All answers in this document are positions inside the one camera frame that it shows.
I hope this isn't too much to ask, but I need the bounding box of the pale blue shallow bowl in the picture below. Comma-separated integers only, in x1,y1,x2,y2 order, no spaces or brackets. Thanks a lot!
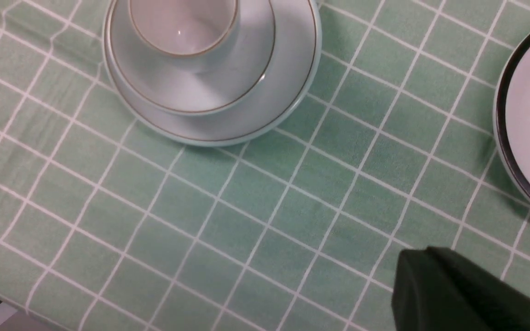
107,0,276,116

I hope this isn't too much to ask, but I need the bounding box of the green checked tablecloth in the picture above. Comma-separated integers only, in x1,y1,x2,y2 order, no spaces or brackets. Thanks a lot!
0,0,530,331

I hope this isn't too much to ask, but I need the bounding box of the pale blue large plate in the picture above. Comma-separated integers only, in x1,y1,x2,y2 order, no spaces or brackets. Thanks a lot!
103,0,322,147

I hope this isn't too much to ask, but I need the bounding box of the pale blue ceramic cup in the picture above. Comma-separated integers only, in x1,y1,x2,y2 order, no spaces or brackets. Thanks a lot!
128,0,241,73

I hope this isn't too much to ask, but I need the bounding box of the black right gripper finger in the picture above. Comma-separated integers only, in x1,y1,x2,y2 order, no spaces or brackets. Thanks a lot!
391,246,530,331

